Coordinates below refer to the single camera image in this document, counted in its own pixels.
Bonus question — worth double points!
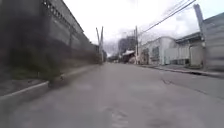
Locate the shed with pale roof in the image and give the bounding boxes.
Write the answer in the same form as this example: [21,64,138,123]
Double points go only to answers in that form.
[121,49,137,64]

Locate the dark tree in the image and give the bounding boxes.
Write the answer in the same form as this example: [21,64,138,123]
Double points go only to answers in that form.
[117,35,138,56]

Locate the cluster of leaning poles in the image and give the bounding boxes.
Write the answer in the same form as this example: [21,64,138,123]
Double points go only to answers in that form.
[95,25,105,64]

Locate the utility pole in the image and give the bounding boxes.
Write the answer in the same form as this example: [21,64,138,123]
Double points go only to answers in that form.
[133,25,140,65]

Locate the grey asphalt road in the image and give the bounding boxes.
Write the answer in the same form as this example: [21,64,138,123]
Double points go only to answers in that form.
[0,62,224,128]

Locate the pale building with gate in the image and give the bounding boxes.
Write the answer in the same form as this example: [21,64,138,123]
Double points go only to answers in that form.
[138,35,205,66]

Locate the grey pavement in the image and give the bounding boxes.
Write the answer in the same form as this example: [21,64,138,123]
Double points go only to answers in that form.
[136,63,224,79]

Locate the concrete kerb strip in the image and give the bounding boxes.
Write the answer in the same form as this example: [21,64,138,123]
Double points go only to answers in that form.
[0,64,101,101]

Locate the grey pole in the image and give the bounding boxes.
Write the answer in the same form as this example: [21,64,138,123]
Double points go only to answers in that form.
[193,3,208,69]

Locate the grey building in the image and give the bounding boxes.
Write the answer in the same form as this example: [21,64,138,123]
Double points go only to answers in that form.
[201,11,224,72]

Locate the long grey wall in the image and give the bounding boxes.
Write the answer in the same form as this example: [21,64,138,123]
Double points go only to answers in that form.
[0,0,108,81]

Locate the overhead wires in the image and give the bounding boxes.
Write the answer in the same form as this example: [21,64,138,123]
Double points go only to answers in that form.
[138,0,198,36]

